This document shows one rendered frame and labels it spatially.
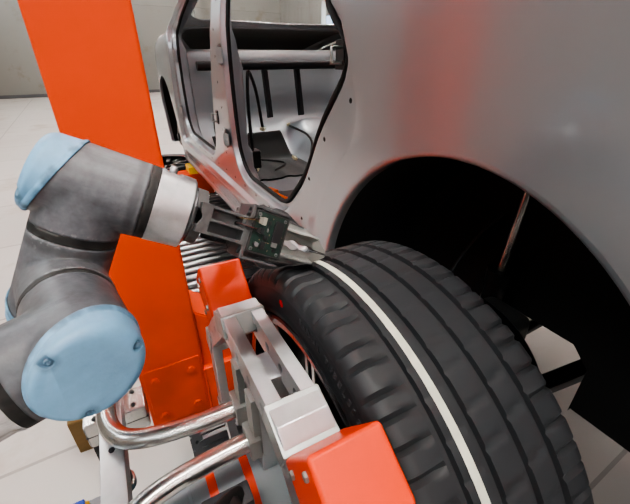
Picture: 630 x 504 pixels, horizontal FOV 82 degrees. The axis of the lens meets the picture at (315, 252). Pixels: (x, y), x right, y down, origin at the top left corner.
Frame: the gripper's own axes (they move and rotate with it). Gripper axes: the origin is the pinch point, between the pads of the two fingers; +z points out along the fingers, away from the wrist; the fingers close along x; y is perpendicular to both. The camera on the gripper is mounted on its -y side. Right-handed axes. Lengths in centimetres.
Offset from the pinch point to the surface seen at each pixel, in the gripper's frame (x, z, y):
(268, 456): -30.1, -0.7, 5.5
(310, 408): -16.2, -5.2, 18.8
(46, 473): -113, -27, -113
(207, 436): -72, 17, -71
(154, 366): -39, -11, -46
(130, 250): -10.7, -24.1, -35.8
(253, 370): -15.7, -9.4, 11.4
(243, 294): -10.6, -6.0, -9.8
